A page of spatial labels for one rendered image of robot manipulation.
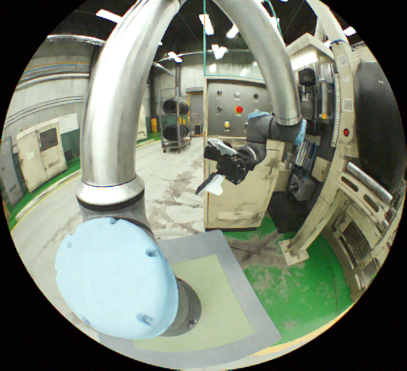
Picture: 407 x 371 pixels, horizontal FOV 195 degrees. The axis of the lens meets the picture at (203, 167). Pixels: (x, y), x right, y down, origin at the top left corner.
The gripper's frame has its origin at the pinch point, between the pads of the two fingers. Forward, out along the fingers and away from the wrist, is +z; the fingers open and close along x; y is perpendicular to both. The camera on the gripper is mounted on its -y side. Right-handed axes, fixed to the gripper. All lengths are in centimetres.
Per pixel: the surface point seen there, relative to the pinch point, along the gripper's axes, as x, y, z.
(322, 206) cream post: 17, 55, -65
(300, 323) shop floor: 67, 109, -9
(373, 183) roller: -17, 59, -37
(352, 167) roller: -15, 49, -49
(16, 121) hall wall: -28, -559, 486
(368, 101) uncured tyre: -41, 39, -31
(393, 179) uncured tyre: -24, 62, -26
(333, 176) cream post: -4, 48, -65
